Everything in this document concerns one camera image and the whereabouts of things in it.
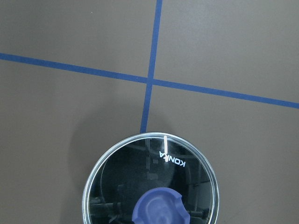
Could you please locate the glass pot lid blue knob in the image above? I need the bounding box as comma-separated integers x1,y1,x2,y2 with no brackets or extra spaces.
82,133,219,224

